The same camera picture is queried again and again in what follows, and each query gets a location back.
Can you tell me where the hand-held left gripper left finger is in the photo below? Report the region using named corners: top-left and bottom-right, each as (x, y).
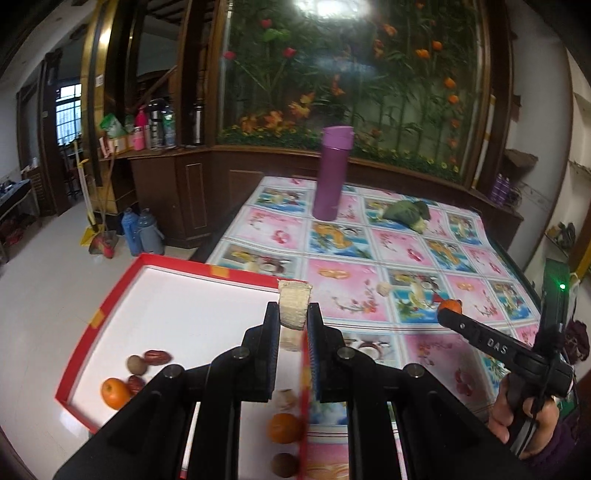
top-left (53, 301), bottom-right (282, 480)

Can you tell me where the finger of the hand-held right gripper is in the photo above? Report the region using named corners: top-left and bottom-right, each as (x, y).
top-left (436, 308), bottom-right (486, 345)

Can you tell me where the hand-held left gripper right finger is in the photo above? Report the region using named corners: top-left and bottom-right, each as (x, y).
top-left (307, 302), bottom-right (529, 480)

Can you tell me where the red-rimmed white tray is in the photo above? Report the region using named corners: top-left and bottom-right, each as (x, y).
top-left (55, 253), bottom-right (315, 480)

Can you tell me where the person's right forearm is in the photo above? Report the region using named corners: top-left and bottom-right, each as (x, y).
top-left (522, 413), bottom-right (591, 480)

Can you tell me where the person's right hand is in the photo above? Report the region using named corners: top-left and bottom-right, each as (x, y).
top-left (487, 371), bottom-right (563, 459)

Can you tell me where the fruit print tablecloth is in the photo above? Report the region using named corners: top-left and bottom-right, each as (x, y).
top-left (205, 175), bottom-right (578, 480)

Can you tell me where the green leafy vegetable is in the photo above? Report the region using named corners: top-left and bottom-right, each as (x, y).
top-left (382, 199), bottom-right (432, 234)

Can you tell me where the grey thermos jug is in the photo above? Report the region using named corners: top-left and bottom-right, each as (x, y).
top-left (137, 209), bottom-right (165, 256)

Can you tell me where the purple thermos bottle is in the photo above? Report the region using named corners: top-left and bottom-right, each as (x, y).
top-left (312, 126), bottom-right (355, 221)

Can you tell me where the blue thermos jug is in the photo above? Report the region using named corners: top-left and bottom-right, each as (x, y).
top-left (121, 208), bottom-right (141, 257)

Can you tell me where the red dustpan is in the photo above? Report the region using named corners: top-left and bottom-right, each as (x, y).
top-left (89, 231), bottom-right (118, 260)

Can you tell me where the steel flask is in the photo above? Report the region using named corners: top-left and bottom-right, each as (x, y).
top-left (191, 99), bottom-right (206, 145)

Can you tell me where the clear plastic water bottle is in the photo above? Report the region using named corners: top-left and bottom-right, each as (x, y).
top-left (163, 108), bottom-right (178, 148)

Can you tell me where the black thermos pot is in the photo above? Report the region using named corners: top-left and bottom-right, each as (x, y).
top-left (147, 99), bottom-right (167, 149)

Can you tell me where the pink bottle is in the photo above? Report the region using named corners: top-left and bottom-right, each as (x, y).
top-left (133, 106), bottom-right (149, 151)

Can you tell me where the glass panel with artificial plants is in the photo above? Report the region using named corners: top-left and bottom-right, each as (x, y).
top-left (217, 0), bottom-right (490, 183)

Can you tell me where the green bag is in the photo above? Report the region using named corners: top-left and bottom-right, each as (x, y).
top-left (99, 113), bottom-right (127, 139)

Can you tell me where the dark side table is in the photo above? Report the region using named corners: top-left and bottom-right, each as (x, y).
top-left (0, 179), bottom-right (40, 232)

